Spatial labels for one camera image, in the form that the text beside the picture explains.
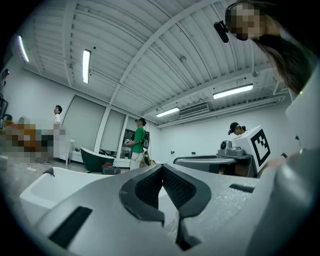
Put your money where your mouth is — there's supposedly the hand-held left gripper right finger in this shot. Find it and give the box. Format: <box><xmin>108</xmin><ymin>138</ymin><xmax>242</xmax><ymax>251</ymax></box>
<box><xmin>161</xmin><ymin>163</ymin><xmax>260</xmax><ymax>256</ymax></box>

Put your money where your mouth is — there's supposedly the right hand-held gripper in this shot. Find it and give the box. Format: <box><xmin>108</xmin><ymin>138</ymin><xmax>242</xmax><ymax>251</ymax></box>
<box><xmin>173</xmin><ymin>124</ymin><xmax>272</xmax><ymax>178</ymax></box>

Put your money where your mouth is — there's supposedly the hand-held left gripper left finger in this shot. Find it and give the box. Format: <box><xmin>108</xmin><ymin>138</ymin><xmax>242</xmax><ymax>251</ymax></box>
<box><xmin>34</xmin><ymin>163</ymin><xmax>187</xmax><ymax>256</ymax></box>

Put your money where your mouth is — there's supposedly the person's right forearm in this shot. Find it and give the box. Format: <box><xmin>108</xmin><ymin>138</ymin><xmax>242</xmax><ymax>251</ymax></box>
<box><xmin>259</xmin><ymin>152</ymin><xmax>291</xmax><ymax>177</ymax></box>

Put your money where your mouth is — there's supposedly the white bathtub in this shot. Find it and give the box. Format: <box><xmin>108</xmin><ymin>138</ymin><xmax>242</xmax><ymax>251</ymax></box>
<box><xmin>19</xmin><ymin>166</ymin><xmax>176</xmax><ymax>227</ymax></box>

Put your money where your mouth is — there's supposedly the green bathtub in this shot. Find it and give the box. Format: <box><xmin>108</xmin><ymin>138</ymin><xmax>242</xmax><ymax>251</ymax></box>
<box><xmin>79</xmin><ymin>147</ymin><xmax>116</xmax><ymax>174</ymax></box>

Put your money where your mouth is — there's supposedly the ceiling air conditioner vent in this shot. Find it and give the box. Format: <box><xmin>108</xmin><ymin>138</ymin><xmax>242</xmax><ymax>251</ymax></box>
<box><xmin>177</xmin><ymin>101</ymin><xmax>210</xmax><ymax>117</ymax></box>

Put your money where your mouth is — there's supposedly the blue and red vacuum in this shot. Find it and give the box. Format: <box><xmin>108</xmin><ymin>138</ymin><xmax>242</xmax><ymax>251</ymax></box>
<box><xmin>101</xmin><ymin>162</ymin><xmax>121</xmax><ymax>176</ymax></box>

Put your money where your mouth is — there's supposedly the ceiling tube light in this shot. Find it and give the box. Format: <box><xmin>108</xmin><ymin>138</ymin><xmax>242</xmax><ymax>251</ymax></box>
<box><xmin>155</xmin><ymin>106</ymin><xmax>181</xmax><ymax>118</ymax></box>
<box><xmin>212</xmin><ymin>83</ymin><xmax>255</xmax><ymax>100</ymax></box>
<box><xmin>82</xmin><ymin>49</ymin><xmax>92</xmax><ymax>85</ymax></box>
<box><xmin>17</xmin><ymin>35</ymin><xmax>31</xmax><ymax>63</ymax></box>

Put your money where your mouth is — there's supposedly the person's gray shirt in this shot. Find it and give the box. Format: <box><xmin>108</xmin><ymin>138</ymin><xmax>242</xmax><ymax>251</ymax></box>
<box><xmin>246</xmin><ymin>147</ymin><xmax>320</xmax><ymax>256</ymax></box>

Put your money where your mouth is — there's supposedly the white drawer cabinet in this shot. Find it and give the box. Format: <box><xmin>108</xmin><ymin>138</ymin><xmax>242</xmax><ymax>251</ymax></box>
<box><xmin>53</xmin><ymin>138</ymin><xmax>76</xmax><ymax>166</ymax></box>

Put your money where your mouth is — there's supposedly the window with white blind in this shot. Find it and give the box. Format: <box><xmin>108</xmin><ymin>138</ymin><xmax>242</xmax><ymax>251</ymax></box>
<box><xmin>99</xmin><ymin>109</ymin><xmax>127</xmax><ymax>153</ymax></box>
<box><xmin>61</xmin><ymin>94</ymin><xmax>107</xmax><ymax>154</ymax></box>

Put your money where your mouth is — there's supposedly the person's face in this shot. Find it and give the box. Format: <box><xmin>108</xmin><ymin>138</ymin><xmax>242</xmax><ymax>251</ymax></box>
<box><xmin>224</xmin><ymin>0</ymin><xmax>267</xmax><ymax>42</ymax></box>

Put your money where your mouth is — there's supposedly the black head camera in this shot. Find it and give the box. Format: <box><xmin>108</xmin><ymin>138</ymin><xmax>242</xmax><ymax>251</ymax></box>
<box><xmin>213</xmin><ymin>20</ymin><xmax>230</xmax><ymax>44</ymax></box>

